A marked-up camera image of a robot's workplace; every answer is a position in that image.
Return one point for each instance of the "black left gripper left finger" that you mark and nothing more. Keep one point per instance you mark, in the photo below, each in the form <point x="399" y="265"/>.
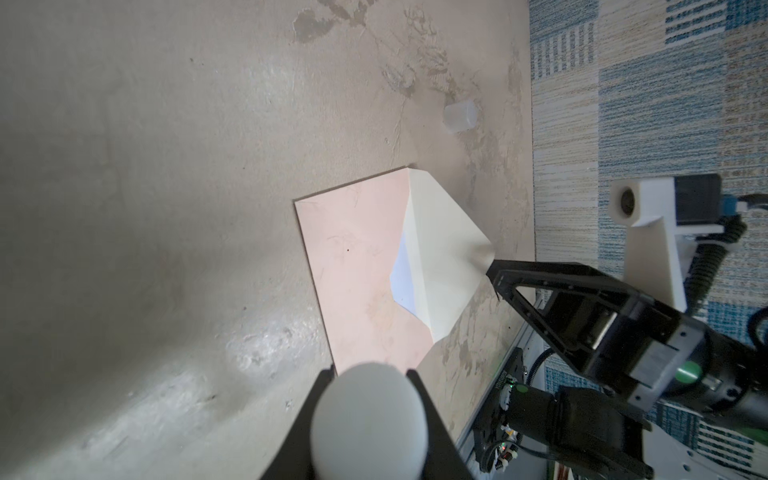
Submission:
<point x="293" y="460"/>

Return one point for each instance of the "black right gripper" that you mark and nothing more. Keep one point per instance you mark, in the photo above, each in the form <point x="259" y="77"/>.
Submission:
<point x="641" y="349"/>

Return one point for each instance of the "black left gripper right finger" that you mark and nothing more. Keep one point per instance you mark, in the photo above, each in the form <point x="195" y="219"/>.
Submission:
<point x="442" y="461"/>

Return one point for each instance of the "white glue stick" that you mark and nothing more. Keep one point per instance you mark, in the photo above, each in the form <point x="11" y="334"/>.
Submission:
<point x="370" y="423"/>

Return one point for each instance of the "blue floral letter paper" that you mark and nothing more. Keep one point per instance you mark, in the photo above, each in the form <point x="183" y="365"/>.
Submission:
<point x="401" y="281"/>

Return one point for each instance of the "white glue stick cap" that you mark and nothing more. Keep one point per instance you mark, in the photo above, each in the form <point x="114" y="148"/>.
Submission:
<point x="460" y="117"/>

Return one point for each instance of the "pink envelope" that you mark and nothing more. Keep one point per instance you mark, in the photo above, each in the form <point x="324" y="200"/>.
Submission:
<point x="351" y="236"/>

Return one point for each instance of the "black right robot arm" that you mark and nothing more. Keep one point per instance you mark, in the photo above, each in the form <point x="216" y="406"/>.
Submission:
<point x="600" y="436"/>

